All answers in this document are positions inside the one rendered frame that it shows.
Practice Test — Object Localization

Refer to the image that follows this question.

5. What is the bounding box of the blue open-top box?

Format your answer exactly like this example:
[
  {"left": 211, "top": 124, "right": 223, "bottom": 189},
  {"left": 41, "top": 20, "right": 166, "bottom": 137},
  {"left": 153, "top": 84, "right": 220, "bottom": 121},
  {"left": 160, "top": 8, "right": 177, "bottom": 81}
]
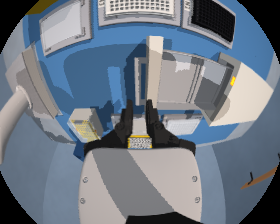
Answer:
[{"left": 73, "top": 139, "right": 85, "bottom": 162}]

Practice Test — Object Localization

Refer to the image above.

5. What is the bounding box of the yellow open-top bin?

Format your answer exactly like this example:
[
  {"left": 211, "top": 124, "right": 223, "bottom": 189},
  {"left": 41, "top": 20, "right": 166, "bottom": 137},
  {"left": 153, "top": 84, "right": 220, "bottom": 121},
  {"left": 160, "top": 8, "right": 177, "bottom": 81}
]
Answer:
[{"left": 25, "top": 0, "right": 58, "bottom": 15}]

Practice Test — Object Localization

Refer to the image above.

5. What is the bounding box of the blue bench mat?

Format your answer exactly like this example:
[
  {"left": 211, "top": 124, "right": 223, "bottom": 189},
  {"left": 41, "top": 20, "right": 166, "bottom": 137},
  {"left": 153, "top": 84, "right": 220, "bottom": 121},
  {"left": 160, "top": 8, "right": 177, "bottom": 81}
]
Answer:
[{"left": 23, "top": 0, "right": 274, "bottom": 145}]

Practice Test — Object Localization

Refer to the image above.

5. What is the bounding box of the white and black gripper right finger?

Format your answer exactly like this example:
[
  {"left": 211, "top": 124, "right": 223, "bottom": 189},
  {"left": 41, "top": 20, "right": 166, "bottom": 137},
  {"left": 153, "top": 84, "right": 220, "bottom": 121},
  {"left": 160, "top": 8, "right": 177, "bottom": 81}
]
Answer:
[{"left": 146, "top": 99, "right": 196, "bottom": 156}]

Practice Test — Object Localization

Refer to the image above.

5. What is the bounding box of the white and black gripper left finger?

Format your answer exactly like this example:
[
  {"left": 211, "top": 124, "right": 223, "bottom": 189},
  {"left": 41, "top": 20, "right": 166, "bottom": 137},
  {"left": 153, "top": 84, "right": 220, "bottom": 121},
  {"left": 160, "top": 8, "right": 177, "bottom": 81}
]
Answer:
[{"left": 83, "top": 100, "right": 133, "bottom": 157}]

